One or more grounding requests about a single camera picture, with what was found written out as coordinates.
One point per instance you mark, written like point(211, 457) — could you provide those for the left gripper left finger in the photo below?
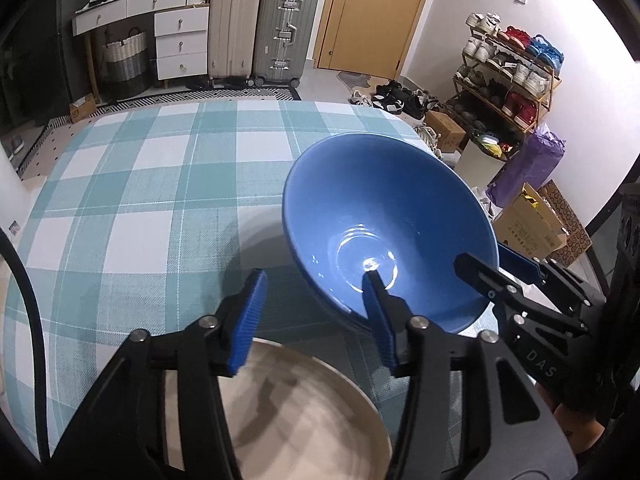
point(120, 426)

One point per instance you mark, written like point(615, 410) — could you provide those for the brown cardboard box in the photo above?
point(450, 134)

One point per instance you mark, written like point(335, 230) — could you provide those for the small cardboard box floor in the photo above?
point(82, 108)

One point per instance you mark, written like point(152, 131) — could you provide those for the silver suitcase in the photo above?
point(282, 41)

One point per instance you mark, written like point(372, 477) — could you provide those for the wooden shoe rack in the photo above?
point(505, 85)

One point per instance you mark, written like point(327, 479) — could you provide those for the woven laundry basket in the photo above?
point(128, 66)

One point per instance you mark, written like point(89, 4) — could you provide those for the cream plate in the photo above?
point(292, 416)

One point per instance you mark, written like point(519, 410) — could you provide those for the large blue bowl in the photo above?
point(360, 202)

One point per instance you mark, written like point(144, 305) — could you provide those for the cardboard box with print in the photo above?
point(530, 226)

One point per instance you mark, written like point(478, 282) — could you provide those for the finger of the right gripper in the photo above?
point(524, 269)
point(490, 283)

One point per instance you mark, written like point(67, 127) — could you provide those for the wooden door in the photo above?
point(371, 37)

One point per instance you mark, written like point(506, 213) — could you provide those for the beige suitcase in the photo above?
point(231, 38)

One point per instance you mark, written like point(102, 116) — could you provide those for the white drawer desk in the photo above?
point(176, 31)

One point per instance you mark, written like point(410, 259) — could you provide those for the white trash bin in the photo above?
point(476, 166)

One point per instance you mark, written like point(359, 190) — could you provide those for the person right hand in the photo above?
point(581, 430)

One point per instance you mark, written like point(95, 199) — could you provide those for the teal plaid tablecloth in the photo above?
point(149, 219)

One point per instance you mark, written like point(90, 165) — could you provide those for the purple bag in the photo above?
point(538, 156)

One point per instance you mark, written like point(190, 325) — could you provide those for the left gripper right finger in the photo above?
point(508, 431)

